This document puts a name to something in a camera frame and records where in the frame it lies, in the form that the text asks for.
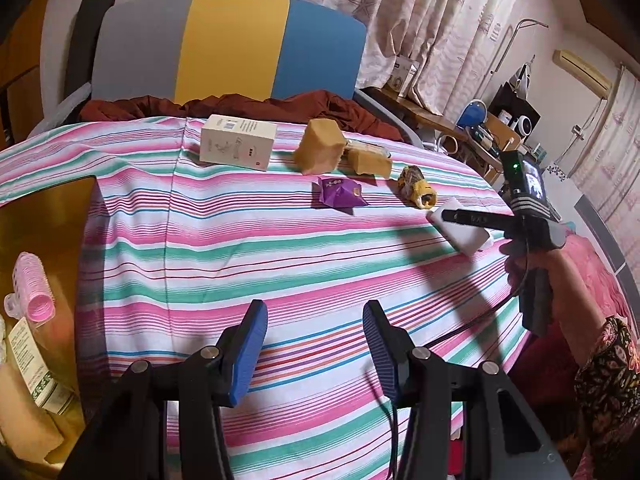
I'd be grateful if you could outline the green white tube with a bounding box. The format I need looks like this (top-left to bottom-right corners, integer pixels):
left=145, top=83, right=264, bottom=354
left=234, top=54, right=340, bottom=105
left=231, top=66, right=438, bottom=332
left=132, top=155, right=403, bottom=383
left=5, top=317, right=76, bottom=413

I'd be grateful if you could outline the white plastic piece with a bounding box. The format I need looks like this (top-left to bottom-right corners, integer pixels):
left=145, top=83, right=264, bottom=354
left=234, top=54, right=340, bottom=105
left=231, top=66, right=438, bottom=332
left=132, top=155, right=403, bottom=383
left=30, top=82, right=93, bottom=136

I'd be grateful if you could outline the grey yellow blue chair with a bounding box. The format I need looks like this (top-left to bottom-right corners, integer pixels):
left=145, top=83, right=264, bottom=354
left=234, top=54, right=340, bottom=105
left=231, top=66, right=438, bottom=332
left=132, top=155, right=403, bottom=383
left=90, top=0, right=368, bottom=106

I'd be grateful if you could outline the grey chair frame bar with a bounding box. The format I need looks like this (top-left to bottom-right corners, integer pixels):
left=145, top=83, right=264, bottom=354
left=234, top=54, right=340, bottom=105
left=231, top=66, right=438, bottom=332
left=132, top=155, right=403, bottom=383
left=360, top=90, right=426, bottom=146

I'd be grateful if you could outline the purple packet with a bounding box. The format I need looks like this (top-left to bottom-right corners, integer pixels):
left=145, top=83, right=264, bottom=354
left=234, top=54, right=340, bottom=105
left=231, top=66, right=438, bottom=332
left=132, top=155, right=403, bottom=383
left=312, top=175, right=368, bottom=209

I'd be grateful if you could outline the yellow brown snack wrapper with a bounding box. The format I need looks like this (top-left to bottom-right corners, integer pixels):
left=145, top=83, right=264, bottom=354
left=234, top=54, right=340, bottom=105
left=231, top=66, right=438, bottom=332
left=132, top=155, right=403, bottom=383
left=398, top=165, right=438, bottom=210

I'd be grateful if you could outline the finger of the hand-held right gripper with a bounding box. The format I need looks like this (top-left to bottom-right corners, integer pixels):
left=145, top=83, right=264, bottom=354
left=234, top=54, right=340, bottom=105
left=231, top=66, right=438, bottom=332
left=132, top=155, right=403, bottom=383
left=442, top=210, right=516, bottom=229

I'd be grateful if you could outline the white carton box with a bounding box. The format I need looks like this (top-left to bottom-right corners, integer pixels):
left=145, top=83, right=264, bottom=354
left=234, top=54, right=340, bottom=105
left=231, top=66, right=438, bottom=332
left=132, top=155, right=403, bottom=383
left=199, top=114, right=278, bottom=173

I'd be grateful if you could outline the white printed box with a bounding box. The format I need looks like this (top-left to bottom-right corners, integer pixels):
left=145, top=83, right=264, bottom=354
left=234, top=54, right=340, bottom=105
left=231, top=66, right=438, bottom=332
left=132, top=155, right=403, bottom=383
left=387, top=55, right=420, bottom=98

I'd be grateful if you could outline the patterned beige curtain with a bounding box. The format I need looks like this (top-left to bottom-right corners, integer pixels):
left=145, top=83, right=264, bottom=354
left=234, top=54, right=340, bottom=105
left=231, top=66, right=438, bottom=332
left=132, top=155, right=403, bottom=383
left=227, top=0, right=531, bottom=116

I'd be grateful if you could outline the pink hair roller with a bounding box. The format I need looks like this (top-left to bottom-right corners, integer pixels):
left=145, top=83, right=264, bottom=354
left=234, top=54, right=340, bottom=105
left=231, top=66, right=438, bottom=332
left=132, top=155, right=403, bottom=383
left=4, top=252, right=55, bottom=322

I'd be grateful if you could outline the wooden wardrobe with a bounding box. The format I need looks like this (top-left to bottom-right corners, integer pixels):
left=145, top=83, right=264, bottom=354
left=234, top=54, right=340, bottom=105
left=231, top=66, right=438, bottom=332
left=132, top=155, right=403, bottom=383
left=0, top=0, right=53, bottom=151

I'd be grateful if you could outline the beige packet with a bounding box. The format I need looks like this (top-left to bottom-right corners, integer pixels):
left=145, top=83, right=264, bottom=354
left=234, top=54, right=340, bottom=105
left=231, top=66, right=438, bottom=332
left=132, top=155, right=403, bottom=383
left=0, top=360, right=66, bottom=463

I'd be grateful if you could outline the person's right hand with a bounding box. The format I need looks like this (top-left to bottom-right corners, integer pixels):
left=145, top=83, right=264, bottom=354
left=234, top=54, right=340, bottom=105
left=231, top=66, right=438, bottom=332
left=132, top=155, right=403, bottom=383
left=500, top=239, right=608, bottom=361

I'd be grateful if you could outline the dark grey panel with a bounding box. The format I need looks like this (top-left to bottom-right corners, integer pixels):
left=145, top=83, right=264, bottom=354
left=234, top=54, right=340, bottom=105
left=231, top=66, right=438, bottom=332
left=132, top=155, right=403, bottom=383
left=575, top=195, right=628, bottom=276

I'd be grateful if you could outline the striped tablecloth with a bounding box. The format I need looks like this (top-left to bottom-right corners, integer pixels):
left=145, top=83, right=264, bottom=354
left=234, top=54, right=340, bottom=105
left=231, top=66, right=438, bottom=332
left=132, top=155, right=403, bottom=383
left=0, top=116, right=538, bottom=480

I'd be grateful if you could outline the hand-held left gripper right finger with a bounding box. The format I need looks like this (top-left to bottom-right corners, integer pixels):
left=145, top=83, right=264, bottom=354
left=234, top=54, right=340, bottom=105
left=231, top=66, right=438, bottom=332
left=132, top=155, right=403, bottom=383
left=362, top=301, right=571, bottom=480

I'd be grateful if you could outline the pale patterned curtain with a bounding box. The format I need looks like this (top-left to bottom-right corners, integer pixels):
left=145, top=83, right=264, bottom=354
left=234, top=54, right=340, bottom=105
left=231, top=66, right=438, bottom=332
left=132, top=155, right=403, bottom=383
left=570, top=62, right=640, bottom=221

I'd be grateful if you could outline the wooden desk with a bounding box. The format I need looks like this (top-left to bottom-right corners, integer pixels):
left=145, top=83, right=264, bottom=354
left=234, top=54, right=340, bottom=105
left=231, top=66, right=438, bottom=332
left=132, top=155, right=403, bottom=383
left=367, top=87, right=521, bottom=186

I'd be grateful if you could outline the dark red cloth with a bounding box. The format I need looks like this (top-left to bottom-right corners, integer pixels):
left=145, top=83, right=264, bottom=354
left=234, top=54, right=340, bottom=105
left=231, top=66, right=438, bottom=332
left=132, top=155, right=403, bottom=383
left=79, top=89, right=408, bottom=143

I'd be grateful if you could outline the blue round gadget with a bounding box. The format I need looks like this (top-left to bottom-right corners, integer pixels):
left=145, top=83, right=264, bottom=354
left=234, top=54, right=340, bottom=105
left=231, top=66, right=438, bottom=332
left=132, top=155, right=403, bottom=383
left=456, top=100, right=488, bottom=131

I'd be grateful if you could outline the black rolled mat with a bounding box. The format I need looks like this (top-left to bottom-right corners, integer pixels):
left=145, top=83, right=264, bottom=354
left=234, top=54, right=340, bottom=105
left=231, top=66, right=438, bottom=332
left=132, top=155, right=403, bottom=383
left=62, top=0, right=117, bottom=111

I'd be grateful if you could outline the gold tin box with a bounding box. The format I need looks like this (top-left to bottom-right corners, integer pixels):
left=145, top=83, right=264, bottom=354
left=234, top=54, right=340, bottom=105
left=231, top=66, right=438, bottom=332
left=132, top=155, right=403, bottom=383
left=0, top=175, right=108, bottom=466

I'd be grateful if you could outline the person's right forearm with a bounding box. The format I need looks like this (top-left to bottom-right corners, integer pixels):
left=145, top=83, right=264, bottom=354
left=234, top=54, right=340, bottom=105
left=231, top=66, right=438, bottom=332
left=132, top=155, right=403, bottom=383
left=572, top=316, right=640, bottom=480

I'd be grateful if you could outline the tan sponge block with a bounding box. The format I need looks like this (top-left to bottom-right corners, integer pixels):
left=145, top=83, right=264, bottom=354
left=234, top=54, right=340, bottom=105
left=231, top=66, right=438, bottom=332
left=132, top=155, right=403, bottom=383
left=292, top=119, right=347, bottom=176

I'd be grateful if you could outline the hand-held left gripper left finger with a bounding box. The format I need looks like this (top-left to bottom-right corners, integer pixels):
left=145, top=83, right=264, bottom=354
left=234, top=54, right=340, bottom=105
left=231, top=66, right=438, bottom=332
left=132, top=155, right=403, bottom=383
left=59, top=299, right=268, bottom=480

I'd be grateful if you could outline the cream air conditioner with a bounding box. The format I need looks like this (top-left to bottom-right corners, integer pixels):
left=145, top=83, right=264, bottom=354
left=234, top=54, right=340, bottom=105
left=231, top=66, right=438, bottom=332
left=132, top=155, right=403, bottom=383
left=552, top=50, right=613, bottom=93

